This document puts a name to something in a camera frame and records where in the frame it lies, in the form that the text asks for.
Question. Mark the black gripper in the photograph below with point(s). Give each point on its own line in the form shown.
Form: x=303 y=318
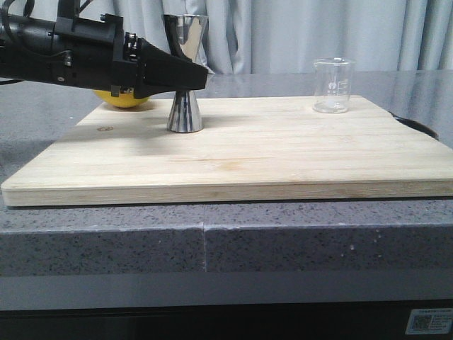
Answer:
x=89 y=54

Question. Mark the steel double jigger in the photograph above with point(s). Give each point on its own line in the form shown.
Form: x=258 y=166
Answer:
x=184 y=34

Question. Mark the clear glass beaker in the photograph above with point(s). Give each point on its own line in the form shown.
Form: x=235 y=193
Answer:
x=333 y=78

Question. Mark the yellow lemon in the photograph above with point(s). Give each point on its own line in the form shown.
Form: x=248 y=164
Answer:
x=124 y=100

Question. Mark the grey curtain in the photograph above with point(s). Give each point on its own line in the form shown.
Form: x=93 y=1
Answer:
x=277 y=37

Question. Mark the wooden cutting board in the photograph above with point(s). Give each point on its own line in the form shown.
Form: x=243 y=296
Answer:
x=275 y=148

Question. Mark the white QR code label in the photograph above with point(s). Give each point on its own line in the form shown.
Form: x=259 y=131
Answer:
x=429 y=321

